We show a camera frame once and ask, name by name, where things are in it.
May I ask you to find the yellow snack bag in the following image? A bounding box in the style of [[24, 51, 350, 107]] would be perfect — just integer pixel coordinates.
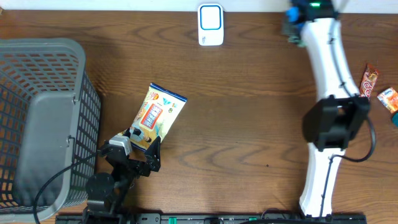
[[119, 83, 187, 151]]

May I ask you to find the orange chocolate bar wrapper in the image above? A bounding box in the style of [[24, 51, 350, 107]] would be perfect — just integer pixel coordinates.
[[359, 63, 380, 98]]

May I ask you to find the orange small snack packet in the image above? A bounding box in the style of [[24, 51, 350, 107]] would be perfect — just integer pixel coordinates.
[[377, 87, 398, 114]]

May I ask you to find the blue mouthwash bottle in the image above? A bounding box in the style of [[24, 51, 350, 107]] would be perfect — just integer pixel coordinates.
[[391, 113, 398, 127]]

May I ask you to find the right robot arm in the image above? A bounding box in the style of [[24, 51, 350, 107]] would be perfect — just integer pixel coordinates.
[[284, 0, 376, 219]]

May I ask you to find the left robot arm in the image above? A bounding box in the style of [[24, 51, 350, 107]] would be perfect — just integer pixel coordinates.
[[82, 135, 161, 223]]

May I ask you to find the white barcode scanner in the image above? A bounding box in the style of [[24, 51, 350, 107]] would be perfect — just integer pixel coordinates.
[[197, 3, 224, 46]]

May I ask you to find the grey plastic basket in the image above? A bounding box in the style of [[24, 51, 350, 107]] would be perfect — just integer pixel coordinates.
[[1, 38, 101, 223]]

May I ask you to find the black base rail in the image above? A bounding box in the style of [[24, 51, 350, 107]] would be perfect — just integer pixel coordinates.
[[55, 210, 367, 224]]

